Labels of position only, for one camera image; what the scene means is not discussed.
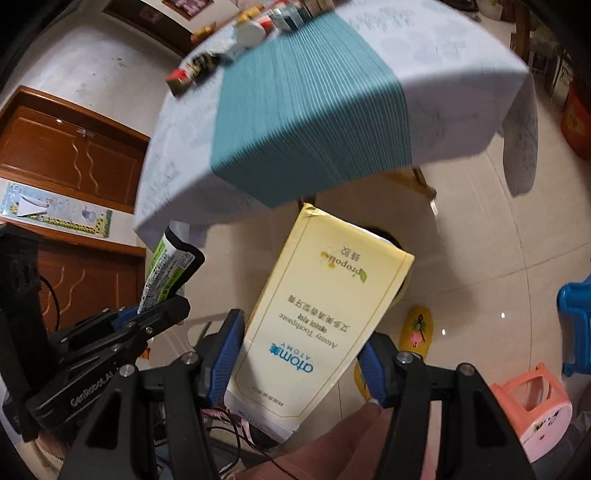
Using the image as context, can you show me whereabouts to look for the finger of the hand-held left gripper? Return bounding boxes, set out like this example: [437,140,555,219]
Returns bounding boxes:
[60,296,192,371]
[48,307,142,354]

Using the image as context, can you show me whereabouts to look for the black cable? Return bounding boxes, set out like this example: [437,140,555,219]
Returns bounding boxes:
[39,274,62,334]

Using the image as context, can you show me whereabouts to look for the green white tube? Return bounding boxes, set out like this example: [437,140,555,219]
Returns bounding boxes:
[137,228,206,315]

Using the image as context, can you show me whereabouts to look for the wall poster with height chart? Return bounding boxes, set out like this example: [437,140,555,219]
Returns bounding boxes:
[0,181,114,239]

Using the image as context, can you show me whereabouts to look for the dark brown door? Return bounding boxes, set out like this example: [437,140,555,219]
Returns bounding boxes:
[102,0,195,56]

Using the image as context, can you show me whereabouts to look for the wooden door with wavy panel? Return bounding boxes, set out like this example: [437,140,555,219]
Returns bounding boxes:
[0,85,151,216]

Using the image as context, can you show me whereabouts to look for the pale yellow toothpaste box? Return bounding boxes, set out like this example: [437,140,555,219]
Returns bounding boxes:
[224,203,415,444]

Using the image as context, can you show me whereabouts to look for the blue plastic stool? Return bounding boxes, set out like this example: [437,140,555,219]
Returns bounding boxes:
[556,273,591,377]

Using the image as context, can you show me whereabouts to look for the person's leg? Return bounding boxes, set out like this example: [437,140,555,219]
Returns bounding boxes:
[231,401,398,480]

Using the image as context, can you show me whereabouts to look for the red plastic bucket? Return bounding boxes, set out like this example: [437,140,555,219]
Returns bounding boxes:
[560,83,591,160]

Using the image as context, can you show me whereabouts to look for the white round lidded jar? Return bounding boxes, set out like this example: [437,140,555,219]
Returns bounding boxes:
[235,21,269,49]

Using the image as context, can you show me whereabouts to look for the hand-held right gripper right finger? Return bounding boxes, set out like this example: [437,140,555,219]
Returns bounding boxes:
[358,331,532,480]

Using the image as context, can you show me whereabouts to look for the black yellow packet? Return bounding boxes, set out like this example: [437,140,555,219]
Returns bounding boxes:
[188,52,221,84]

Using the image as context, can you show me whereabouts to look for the table with teal tablecloth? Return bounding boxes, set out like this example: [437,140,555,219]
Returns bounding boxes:
[133,0,539,252]

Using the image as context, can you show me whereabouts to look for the red gold packet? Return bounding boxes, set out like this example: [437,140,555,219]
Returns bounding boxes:
[166,68,194,97]

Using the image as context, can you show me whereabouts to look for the pink plastic stool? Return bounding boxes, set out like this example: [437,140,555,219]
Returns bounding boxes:
[489,362,574,465]

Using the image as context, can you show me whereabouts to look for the yellow flowered slipper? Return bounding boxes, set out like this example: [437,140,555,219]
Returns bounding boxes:
[353,360,376,402]
[399,305,437,363]

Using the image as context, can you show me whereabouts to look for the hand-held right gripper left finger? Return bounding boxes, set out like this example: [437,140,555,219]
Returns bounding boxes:
[58,309,245,480]

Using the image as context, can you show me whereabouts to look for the teal striped table runner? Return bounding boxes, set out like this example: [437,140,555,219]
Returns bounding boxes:
[210,13,413,208]

